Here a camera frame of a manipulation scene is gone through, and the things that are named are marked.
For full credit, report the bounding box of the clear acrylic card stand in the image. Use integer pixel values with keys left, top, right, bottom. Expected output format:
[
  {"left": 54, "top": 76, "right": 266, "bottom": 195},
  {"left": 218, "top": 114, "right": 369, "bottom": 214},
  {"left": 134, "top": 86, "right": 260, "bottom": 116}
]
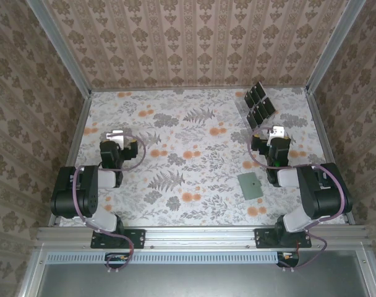
[{"left": 235, "top": 82, "right": 278, "bottom": 130}]

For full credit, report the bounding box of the floral patterned table cover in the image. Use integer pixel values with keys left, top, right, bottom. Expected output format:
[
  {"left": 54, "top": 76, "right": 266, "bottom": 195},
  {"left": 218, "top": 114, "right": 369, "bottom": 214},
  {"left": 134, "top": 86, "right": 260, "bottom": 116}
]
[{"left": 56, "top": 87, "right": 349, "bottom": 227}]

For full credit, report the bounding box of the grey sheet metal panel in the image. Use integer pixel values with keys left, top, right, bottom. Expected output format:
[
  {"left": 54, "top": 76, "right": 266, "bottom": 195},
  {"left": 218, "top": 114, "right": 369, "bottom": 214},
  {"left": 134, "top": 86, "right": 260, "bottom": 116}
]
[{"left": 36, "top": 262, "right": 373, "bottom": 297}]

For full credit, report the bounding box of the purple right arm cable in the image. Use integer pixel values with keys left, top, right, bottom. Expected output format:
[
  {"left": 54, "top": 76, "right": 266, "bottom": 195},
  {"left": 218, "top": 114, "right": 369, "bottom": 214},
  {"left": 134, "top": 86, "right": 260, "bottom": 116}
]
[{"left": 248, "top": 127, "right": 346, "bottom": 275}]

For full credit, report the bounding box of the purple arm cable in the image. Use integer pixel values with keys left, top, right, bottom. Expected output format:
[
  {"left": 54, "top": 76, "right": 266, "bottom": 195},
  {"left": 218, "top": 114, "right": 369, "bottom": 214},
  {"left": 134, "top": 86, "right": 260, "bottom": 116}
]
[
  {"left": 248, "top": 127, "right": 346, "bottom": 275},
  {"left": 72, "top": 132, "right": 147, "bottom": 275}
]

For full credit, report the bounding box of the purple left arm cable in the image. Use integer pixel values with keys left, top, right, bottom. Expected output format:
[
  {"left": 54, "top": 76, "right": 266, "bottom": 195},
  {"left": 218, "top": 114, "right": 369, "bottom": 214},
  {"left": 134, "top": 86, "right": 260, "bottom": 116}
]
[{"left": 72, "top": 132, "right": 147, "bottom": 275}]

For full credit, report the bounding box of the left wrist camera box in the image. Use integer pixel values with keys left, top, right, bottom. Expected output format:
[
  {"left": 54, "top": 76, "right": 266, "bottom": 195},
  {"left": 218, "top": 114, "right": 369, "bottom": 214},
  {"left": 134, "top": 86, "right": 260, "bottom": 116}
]
[{"left": 106, "top": 129, "right": 125, "bottom": 144}]

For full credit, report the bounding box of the aluminium table side rail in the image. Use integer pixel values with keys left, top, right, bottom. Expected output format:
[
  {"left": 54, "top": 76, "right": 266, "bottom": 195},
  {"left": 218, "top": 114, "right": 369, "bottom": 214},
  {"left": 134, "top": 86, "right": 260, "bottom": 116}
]
[
  {"left": 48, "top": 91, "right": 93, "bottom": 228},
  {"left": 305, "top": 91, "right": 357, "bottom": 226}
]

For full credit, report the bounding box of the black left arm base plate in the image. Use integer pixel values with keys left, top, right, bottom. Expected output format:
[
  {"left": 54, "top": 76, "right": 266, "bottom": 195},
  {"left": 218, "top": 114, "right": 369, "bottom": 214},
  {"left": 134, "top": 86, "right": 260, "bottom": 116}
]
[{"left": 90, "top": 228, "right": 145, "bottom": 249}]

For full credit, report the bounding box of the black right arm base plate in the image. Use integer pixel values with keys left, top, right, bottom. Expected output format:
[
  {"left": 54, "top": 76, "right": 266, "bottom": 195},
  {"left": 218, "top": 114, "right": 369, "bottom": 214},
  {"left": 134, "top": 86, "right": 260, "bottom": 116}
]
[{"left": 255, "top": 228, "right": 312, "bottom": 249}]

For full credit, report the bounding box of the black cable connector socket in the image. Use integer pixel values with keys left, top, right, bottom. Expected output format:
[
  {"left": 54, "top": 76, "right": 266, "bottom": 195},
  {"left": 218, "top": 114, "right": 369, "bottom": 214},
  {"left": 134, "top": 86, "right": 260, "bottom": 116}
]
[
  {"left": 105, "top": 252, "right": 134, "bottom": 269},
  {"left": 276, "top": 251, "right": 300, "bottom": 269}
]

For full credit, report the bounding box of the aluminium mounting rail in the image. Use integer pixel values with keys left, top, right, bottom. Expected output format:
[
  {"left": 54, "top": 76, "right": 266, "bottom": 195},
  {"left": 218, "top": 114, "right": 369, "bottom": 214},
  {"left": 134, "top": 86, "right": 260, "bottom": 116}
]
[{"left": 36, "top": 225, "right": 370, "bottom": 250}]

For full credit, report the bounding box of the aluminium frame post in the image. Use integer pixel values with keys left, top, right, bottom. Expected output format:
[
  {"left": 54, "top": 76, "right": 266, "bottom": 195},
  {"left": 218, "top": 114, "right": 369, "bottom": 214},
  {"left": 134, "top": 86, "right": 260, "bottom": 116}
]
[
  {"left": 24, "top": 0, "right": 93, "bottom": 97},
  {"left": 305, "top": 0, "right": 367, "bottom": 95}
]

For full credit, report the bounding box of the grey slotted cable duct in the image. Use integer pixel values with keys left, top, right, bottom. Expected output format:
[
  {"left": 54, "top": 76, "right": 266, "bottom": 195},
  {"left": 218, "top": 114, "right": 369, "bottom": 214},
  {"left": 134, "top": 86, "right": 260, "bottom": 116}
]
[{"left": 47, "top": 251, "right": 280, "bottom": 265}]

